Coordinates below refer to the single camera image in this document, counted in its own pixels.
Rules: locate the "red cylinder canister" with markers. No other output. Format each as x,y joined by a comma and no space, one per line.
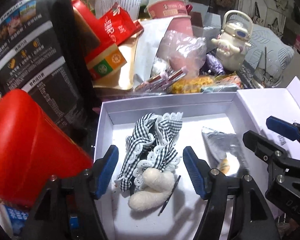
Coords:
32,149

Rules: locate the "checkered lace cloth with plush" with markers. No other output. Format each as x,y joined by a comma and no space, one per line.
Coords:
148,170

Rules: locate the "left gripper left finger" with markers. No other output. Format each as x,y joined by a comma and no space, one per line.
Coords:
65,208

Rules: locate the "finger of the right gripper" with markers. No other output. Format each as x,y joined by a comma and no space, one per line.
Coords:
273,155
289,131

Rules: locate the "far leaf chair cushion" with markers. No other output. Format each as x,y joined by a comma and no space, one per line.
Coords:
268,56

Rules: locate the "pink cup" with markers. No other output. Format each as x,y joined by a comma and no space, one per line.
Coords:
176,9

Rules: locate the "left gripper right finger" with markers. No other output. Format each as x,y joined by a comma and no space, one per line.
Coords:
251,215

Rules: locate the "cream cartoon kettle bottle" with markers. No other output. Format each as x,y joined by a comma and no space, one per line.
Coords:
233,43

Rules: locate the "black printed bag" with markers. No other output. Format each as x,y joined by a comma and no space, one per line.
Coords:
40,54

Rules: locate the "silver foil pouch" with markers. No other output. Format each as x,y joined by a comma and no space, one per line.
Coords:
225,153

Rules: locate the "white open gift box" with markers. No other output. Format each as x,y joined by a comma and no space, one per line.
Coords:
229,112

